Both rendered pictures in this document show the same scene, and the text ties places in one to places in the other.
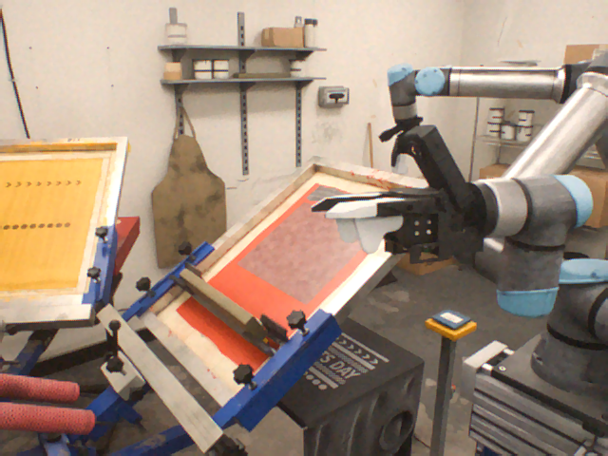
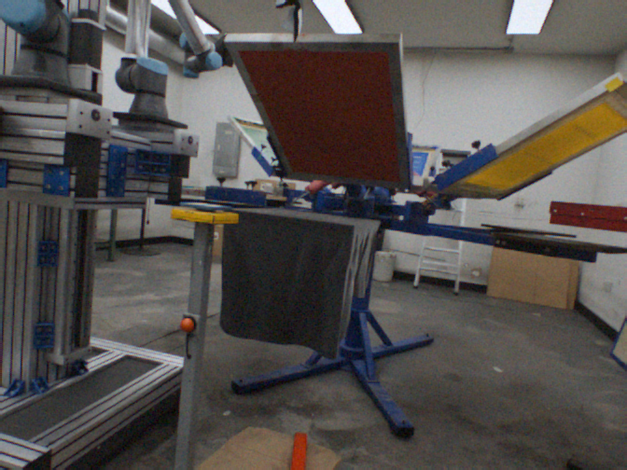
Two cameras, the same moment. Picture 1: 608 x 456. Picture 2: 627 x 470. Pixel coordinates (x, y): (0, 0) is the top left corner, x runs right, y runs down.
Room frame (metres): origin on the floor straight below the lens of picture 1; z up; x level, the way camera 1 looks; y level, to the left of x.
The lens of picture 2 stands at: (2.73, -0.96, 1.03)
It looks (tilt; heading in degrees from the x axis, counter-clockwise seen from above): 5 degrees down; 145
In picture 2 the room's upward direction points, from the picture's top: 6 degrees clockwise
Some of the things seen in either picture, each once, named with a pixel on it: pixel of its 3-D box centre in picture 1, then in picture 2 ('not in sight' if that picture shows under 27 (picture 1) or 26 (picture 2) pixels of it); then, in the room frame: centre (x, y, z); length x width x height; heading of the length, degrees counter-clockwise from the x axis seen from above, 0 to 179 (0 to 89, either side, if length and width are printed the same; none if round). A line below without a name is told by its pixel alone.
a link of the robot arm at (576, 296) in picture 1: (590, 296); (150, 76); (0.83, -0.54, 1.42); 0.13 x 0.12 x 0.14; 16
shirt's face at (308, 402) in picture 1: (321, 356); (310, 215); (1.37, -0.07, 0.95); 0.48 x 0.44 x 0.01; 128
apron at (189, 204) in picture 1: (189, 185); not in sight; (3.22, 0.74, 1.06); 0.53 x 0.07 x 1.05; 128
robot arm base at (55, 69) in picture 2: not in sight; (43, 68); (1.15, -0.91, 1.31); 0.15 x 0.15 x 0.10
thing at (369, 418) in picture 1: (358, 429); not in sight; (1.22, -0.18, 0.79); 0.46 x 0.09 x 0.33; 128
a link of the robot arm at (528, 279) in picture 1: (521, 269); (194, 64); (0.65, -0.31, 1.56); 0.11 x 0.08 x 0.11; 16
